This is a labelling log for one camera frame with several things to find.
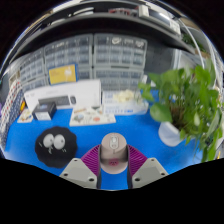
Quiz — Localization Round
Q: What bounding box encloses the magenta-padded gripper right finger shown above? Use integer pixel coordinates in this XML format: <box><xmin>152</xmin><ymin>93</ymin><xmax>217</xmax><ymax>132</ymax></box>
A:
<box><xmin>126</xmin><ymin>144</ymin><xmax>170</xmax><ymax>190</ymax></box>

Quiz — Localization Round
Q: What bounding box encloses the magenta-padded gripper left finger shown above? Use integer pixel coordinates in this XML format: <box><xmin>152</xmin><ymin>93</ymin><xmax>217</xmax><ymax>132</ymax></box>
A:
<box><xmin>59</xmin><ymin>143</ymin><xmax>103</xmax><ymax>190</ymax></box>

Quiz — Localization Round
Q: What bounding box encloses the pale pink computer mouse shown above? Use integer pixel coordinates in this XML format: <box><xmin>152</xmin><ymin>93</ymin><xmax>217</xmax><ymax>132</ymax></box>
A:
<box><xmin>99</xmin><ymin>132</ymin><xmax>129</xmax><ymax>175</ymax></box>

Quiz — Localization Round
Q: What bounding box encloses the black fuzzy creature mouse pad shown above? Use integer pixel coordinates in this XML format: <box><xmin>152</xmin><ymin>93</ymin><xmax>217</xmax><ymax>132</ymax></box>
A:
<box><xmin>34</xmin><ymin>125</ymin><xmax>79</xmax><ymax>169</ymax></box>

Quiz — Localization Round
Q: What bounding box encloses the large blue desk mat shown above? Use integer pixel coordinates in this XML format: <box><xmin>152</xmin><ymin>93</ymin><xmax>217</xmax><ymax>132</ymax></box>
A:
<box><xmin>3</xmin><ymin>88</ymin><xmax>204</xmax><ymax>191</ymax></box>

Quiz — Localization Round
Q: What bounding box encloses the large cartoon sticker sheet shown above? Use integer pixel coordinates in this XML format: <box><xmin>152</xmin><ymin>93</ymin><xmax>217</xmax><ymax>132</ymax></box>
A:
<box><xmin>68</xmin><ymin>107</ymin><xmax>117</xmax><ymax>127</ymax></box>

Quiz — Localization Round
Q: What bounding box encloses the white blue tissue box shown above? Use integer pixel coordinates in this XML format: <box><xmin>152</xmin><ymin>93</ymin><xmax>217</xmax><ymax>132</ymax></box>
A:
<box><xmin>103</xmin><ymin>89</ymin><xmax>150</xmax><ymax>116</ymax></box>

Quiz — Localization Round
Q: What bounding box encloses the small black cardboard box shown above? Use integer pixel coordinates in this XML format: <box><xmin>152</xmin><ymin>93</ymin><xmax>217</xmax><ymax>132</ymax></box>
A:
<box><xmin>31</xmin><ymin>101</ymin><xmax>58</xmax><ymax>121</ymax></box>

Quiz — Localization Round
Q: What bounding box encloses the small cartoon sticker sheet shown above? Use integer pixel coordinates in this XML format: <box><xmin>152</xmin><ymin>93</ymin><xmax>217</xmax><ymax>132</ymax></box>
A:
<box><xmin>17</xmin><ymin>108</ymin><xmax>34</xmax><ymax>124</ymax></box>

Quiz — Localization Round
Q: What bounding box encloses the navy polka dot cloth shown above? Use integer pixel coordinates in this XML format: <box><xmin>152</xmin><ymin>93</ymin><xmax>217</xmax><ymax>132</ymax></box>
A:
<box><xmin>0</xmin><ymin>89</ymin><xmax>25</xmax><ymax>148</ymax></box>

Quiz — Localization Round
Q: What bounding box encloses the white keyboard packaging box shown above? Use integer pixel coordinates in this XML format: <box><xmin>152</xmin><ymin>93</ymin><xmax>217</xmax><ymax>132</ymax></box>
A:
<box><xmin>23</xmin><ymin>79</ymin><xmax>103</xmax><ymax>113</ymax></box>

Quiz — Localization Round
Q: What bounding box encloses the green plant in white pot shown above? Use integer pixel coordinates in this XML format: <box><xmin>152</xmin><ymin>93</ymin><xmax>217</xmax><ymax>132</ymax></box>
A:
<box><xmin>138</xmin><ymin>61</ymin><xmax>224</xmax><ymax>163</ymax></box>

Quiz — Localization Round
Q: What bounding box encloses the yellow box with blue edge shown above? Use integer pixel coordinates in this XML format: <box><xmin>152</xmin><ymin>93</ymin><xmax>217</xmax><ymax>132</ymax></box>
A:
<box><xmin>47</xmin><ymin>63</ymin><xmax>79</xmax><ymax>86</ymax></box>

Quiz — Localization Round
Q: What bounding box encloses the white polka dot cloth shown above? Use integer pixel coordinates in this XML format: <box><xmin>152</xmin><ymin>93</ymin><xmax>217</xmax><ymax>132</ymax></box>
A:
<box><xmin>1</xmin><ymin>79</ymin><xmax>23</xmax><ymax>118</ymax></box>

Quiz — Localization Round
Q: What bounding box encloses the dark shelf unit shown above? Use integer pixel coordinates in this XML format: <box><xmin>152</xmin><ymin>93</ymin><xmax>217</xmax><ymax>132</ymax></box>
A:
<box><xmin>13</xmin><ymin>0</ymin><xmax>214</xmax><ymax>58</ymax></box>

